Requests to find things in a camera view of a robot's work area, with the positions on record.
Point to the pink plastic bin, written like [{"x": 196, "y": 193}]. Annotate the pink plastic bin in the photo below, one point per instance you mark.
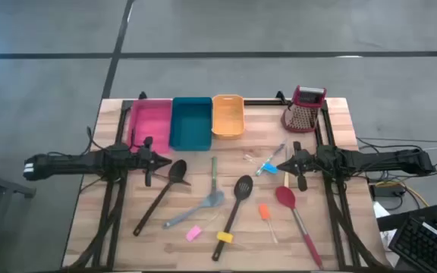
[{"x": 152, "y": 121}]

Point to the blue mini spatula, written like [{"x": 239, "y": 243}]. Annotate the blue mini spatula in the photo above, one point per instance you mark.
[{"x": 271, "y": 168}]

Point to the black power box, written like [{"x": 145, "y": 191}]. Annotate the black power box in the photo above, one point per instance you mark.
[{"x": 387, "y": 190}]

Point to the black metal table frame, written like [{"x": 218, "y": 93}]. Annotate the black metal table frame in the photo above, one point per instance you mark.
[{"x": 260, "y": 102}]

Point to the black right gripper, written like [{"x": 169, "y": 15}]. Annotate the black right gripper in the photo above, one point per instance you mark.
[{"x": 307, "y": 163}]

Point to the pink mini spatula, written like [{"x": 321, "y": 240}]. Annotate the pink mini spatula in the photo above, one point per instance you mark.
[{"x": 193, "y": 233}]

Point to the red spoon with metal shaft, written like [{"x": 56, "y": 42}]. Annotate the red spoon with metal shaft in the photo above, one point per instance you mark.
[{"x": 285, "y": 197}]

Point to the black slotted spoon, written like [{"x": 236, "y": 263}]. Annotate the black slotted spoon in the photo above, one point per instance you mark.
[{"x": 243, "y": 187}]

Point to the white paper sheet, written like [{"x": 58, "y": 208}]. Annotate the white paper sheet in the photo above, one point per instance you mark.
[{"x": 381, "y": 212}]

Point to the red-trimmed metal box grater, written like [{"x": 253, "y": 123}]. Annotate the red-trimmed metal box grater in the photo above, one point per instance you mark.
[{"x": 304, "y": 113}]

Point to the blue plastic bin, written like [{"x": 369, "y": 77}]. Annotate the blue plastic bin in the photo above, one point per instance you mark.
[{"x": 191, "y": 125}]

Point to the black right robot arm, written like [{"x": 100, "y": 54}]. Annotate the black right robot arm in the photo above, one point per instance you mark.
[{"x": 385, "y": 161}]

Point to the orange-yellow plastic bin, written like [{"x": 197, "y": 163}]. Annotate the orange-yellow plastic bin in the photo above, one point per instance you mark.
[{"x": 228, "y": 115}]

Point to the black table clamp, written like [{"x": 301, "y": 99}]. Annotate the black table clamp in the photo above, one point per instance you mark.
[
  {"x": 280, "y": 95},
  {"x": 142, "y": 95}
]

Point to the grey-blue plastic spoon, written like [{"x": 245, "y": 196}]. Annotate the grey-blue plastic spoon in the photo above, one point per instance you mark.
[{"x": 212, "y": 200}]

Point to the yellow mini spatula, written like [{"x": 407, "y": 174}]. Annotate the yellow mini spatula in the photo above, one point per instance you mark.
[{"x": 224, "y": 237}]

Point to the orange mini spatula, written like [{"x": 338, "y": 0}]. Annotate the orange mini spatula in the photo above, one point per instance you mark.
[{"x": 264, "y": 211}]

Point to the black computer keyboard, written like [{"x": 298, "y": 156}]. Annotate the black computer keyboard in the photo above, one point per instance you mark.
[{"x": 423, "y": 242}]

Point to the black side desk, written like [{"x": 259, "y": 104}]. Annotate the black side desk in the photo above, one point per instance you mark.
[{"x": 404, "y": 220}]

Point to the black solid spoon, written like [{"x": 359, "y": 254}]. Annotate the black solid spoon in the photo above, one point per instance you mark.
[{"x": 177, "y": 172}]

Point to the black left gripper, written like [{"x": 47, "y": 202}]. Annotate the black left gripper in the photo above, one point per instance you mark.
[{"x": 139, "y": 161}]

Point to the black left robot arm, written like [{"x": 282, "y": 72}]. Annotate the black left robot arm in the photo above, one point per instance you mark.
[{"x": 70, "y": 165}]

